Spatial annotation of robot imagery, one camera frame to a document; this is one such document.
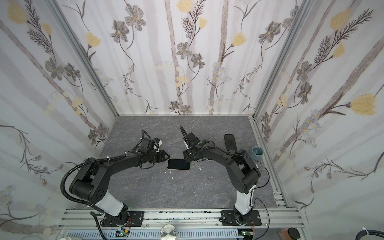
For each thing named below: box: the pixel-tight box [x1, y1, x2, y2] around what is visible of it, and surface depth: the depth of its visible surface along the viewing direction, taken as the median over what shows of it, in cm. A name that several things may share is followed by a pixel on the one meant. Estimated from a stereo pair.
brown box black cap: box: [278, 227, 301, 240], surface depth 64 cm
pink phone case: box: [167, 158, 191, 170], surface depth 95 cm
